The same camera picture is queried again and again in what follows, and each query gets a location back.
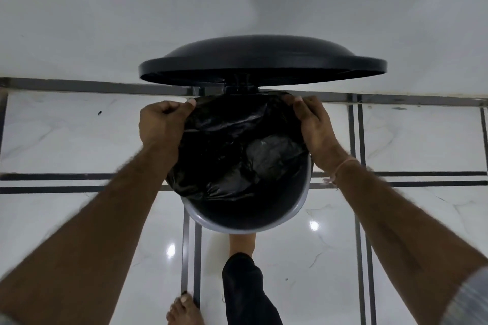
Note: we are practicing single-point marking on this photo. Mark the person's left hand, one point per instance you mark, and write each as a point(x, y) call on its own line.
point(160, 124)

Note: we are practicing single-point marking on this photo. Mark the person's right hand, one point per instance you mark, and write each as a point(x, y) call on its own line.
point(320, 134)

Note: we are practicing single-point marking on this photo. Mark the person's left thumb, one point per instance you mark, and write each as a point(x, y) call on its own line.
point(179, 104)

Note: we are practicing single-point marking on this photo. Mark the person's right thumb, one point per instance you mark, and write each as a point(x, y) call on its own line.
point(299, 107)

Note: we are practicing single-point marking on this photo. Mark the black plastic trash bag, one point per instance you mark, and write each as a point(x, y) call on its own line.
point(236, 145)

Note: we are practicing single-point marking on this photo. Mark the person's right forearm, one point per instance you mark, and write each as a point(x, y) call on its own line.
point(400, 237)

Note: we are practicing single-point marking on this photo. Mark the person's left forearm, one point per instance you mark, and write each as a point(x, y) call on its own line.
point(95, 229)

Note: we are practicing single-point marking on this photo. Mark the black round bin lid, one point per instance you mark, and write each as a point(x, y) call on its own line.
point(263, 60)

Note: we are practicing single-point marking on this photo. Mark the pale thread wristband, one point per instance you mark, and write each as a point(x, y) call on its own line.
point(340, 168)

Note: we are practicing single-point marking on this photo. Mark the grey pedal bin body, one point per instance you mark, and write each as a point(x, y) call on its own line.
point(251, 218)

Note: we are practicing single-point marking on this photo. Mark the person's right foot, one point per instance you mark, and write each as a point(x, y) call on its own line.
point(241, 244)

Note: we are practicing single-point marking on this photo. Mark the person's foot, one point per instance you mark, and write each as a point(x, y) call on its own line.
point(241, 244)
point(185, 311)

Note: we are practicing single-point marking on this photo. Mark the person's black trouser leg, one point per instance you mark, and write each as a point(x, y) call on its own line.
point(247, 290)

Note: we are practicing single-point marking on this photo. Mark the person's left foot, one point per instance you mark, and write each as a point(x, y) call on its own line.
point(185, 311)

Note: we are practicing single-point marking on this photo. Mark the grey striped shirt sleeve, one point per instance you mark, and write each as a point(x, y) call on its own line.
point(471, 298)

